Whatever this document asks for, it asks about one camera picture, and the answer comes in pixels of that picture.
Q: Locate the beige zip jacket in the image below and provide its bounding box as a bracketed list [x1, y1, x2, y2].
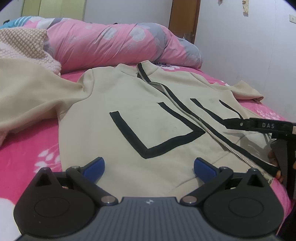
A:
[1, 59, 276, 198]

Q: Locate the person right hand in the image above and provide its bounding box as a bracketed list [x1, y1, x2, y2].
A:
[268, 150, 296, 183]

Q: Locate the pink floral rolled duvet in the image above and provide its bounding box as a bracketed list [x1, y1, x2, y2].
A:
[24, 16, 203, 73]

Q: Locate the beige white houndstooth blanket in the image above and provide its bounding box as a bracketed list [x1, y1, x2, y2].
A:
[1, 27, 61, 74]

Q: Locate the brown wooden door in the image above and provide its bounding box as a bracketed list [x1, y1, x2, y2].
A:
[169, 0, 201, 44]

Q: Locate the pale yellow wardrobe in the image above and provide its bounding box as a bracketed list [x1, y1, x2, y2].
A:
[22, 0, 86, 20]

